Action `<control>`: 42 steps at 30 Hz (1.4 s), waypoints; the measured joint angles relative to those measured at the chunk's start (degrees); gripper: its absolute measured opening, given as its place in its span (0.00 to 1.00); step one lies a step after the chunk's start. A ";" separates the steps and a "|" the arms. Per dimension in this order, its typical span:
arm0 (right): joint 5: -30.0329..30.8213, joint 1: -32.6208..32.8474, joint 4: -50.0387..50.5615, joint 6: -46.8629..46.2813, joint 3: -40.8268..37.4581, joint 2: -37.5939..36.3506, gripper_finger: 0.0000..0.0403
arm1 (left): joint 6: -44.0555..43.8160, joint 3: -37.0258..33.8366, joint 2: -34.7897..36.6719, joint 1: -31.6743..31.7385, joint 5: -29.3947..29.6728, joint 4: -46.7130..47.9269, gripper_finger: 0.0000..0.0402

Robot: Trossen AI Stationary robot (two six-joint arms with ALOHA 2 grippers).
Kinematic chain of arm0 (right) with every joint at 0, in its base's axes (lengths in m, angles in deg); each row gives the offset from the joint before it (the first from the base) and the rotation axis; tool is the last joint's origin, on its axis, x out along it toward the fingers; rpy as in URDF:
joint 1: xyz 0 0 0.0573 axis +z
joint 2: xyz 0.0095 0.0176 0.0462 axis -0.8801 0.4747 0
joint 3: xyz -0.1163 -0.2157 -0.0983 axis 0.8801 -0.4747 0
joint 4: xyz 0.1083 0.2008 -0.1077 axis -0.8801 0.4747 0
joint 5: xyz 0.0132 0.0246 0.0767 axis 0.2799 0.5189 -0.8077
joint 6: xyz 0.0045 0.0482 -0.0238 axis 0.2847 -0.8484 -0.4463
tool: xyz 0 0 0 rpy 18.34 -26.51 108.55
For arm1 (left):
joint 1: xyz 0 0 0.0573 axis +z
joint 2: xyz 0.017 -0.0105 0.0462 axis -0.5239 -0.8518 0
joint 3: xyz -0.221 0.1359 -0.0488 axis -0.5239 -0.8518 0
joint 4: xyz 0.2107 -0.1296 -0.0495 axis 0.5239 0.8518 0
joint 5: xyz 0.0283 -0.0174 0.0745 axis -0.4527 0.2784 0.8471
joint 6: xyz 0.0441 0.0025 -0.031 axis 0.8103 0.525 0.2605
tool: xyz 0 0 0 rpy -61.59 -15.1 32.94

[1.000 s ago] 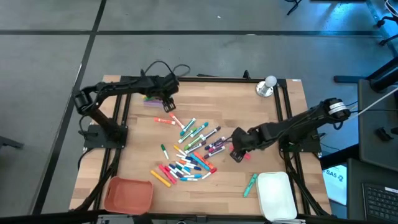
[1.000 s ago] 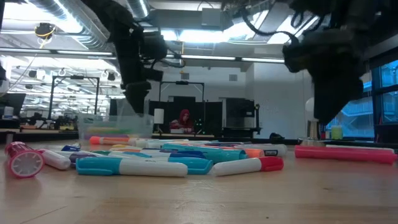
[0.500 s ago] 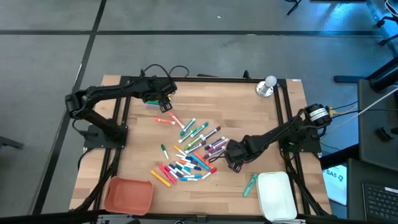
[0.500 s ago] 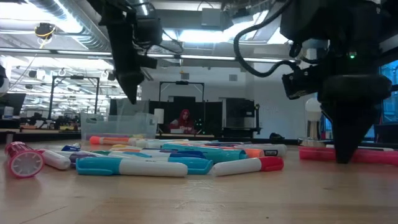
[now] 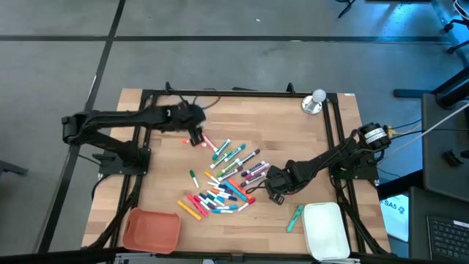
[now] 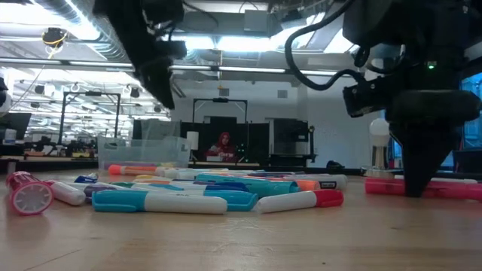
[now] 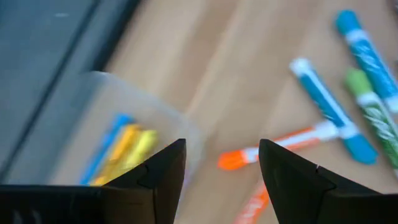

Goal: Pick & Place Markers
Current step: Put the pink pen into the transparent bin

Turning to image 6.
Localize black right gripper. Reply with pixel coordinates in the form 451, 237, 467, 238
386, 89, 482, 199

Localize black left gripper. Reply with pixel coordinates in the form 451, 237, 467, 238
111, 14, 177, 111

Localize pink highlighter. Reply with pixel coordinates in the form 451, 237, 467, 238
364, 176, 482, 201
5, 171, 54, 217

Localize orange Expo dry-erase marker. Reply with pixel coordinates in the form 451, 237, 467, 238
108, 163, 178, 178

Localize blue Expo dry-erase marker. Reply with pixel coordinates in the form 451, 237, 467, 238
165, 168, 227, 181

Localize orange highlighter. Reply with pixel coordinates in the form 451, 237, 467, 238
295, 178, 322, 192

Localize blue cap mini marker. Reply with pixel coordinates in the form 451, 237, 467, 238
74, 172, 99, 184
176, 180, 250, 193

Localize purple cap mini marker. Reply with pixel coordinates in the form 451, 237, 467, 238
83, 183, 118, 199

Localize red cap mini marker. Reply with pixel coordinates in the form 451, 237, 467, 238
257, 188, 345, 215
44, 179, 87, 207

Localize light-blue highlighter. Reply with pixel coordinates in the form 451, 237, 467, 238
194, 172, 301, 199

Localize white bulb chrome lamp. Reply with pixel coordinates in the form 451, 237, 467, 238
363, 117, 395, 178

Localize white cylindrical lamp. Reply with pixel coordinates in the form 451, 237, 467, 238
186, 130, 200, 151

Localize clear plastic bin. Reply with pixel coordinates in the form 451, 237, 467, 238
96, 119, 192, 171

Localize long ceiling light bar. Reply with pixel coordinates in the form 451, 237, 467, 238
0, 56, 353, 76

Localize person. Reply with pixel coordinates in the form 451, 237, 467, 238
205, 131, 239, 163

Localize orange cap mini marker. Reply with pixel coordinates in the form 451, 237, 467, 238
133, 178, 174, 185

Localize black curtain panel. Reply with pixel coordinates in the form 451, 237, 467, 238
180, 116, 270, 163

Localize light-blue cap mini marker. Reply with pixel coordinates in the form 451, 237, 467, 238
165, 187, 260, 212
91, 189, 229, 215

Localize grey ceiling box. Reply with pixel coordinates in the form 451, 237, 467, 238
243, 9, 283, 37

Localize black cabinet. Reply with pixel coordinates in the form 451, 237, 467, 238
273, 118, 317, 166

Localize black monitor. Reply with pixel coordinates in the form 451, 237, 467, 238
0, 111, 33, 141

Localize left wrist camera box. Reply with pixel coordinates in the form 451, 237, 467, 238
154, 39, 188, 61

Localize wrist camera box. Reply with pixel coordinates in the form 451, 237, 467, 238
342, 77, 395, 118
154, 39, 188, 61

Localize black metal frame stand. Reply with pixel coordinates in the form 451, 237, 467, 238
192, 98, 249, 123
62, 91, 121, 146

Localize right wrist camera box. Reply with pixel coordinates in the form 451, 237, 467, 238
342, 77, 395, 118

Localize yellow ceiling cable reel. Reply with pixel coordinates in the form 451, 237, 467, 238
41, 26, 69, 49

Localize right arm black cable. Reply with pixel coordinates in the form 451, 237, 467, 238
284, 0, 365, 92

